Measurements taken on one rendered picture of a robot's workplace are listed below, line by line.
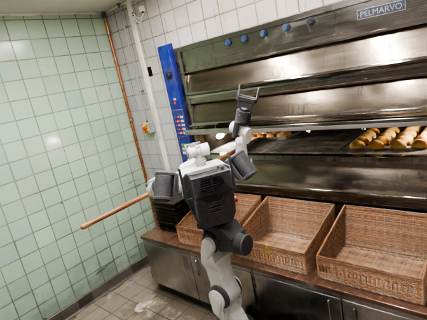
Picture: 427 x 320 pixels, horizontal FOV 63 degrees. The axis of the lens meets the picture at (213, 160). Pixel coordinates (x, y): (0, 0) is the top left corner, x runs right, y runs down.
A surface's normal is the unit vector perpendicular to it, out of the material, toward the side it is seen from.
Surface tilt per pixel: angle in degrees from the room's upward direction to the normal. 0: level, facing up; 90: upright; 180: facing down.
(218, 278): 90
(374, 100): 69
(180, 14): 90
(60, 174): 90
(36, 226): 90
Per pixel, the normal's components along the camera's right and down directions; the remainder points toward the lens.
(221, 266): 0.72, -0.08
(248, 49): -0.64, 0.31
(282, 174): -0.66, -0.04
